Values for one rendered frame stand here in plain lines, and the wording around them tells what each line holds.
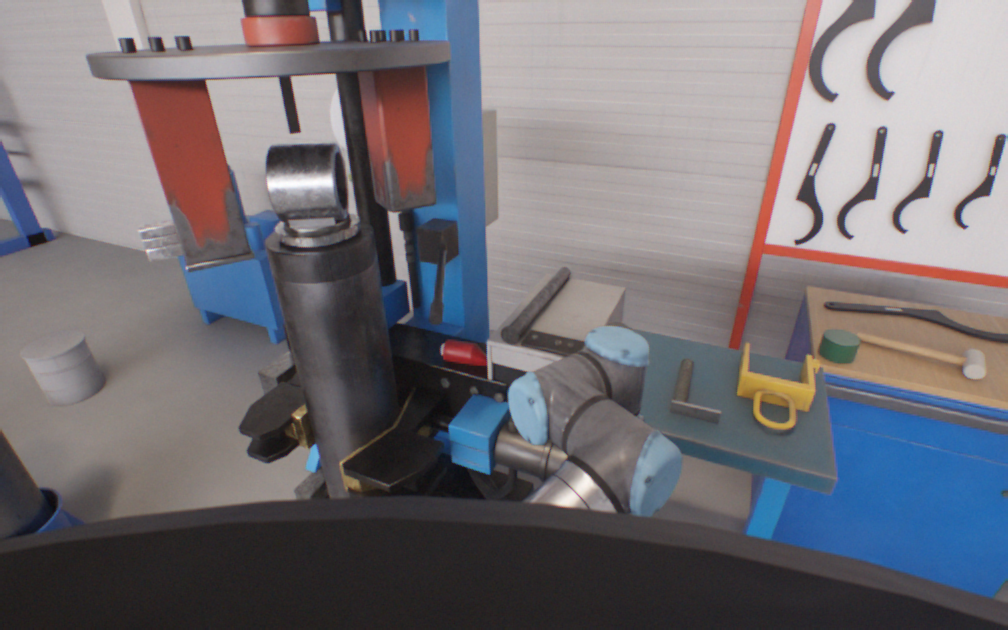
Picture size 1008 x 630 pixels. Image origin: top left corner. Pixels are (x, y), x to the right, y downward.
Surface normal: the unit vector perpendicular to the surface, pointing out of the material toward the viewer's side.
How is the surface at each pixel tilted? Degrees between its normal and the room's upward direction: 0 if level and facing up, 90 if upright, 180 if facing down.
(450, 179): 90
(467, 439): 90
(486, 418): 0
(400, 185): 90
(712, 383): 0
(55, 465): 0
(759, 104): 90
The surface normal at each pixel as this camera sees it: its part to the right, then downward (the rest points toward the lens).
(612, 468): -0.04, -0.54
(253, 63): 0.22, 0.47
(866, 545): -0.42, 0.45
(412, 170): 0.53, 0.41
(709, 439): -0.01, -0.87
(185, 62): -0.04, 0.49
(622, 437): -0.27, -0.73
